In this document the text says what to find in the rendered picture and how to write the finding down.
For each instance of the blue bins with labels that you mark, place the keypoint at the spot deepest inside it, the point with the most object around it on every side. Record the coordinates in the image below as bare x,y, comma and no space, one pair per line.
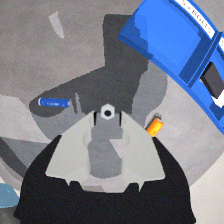
174,33

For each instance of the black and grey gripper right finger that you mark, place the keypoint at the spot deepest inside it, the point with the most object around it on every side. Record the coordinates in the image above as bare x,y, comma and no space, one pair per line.
147,162

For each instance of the blue battery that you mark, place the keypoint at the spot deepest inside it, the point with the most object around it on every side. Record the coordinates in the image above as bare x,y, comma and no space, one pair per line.
54,102

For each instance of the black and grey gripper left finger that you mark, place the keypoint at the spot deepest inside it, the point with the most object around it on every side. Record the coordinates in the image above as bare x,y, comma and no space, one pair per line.
63,160

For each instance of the white hex nut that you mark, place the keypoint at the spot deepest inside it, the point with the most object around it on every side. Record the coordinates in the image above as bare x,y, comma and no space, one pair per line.
107,111

